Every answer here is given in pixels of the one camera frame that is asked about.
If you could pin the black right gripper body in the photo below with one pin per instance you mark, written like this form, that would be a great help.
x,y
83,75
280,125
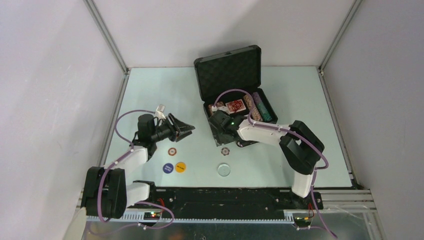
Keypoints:
x,y
219,136

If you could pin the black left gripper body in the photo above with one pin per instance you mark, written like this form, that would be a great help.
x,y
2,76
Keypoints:
x,y
163,132

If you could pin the white red poker chip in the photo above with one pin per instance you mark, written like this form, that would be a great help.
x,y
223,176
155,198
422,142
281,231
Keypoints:
x,y
225,151

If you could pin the black poker case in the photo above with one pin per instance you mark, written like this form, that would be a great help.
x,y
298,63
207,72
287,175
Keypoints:
x,y
228,76

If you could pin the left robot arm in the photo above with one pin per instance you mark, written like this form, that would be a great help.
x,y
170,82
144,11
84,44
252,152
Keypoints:
x,y
106,192

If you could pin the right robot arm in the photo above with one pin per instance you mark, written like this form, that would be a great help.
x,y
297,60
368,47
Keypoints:
x,y
300,146

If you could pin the red dice set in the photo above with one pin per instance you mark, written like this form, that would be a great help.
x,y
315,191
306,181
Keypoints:
x,y
236,106

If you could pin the blue orange chip stack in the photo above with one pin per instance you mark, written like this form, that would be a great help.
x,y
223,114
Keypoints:
x,y
221,106

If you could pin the orange poker chip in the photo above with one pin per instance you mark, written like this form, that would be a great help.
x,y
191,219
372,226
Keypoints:
x,y
172,151

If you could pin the pink brown chip stack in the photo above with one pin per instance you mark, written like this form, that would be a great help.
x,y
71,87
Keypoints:
x,y
250,102

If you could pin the yellow big blind button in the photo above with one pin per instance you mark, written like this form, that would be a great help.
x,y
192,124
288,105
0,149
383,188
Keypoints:
x,y
180,167

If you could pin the blue small blind button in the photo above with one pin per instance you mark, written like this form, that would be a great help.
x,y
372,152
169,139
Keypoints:
x,y
168,168

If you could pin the clear dealer button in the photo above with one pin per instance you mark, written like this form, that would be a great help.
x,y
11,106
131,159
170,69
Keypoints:
x,y
224,170

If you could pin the purple green chip stack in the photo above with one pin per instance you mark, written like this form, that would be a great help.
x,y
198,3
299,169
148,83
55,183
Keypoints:
x,y
262,109

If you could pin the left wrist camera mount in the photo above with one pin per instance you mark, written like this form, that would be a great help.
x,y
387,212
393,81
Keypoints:
x,y
159,112

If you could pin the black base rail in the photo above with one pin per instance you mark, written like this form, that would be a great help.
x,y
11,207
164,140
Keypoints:
x,y
218,203

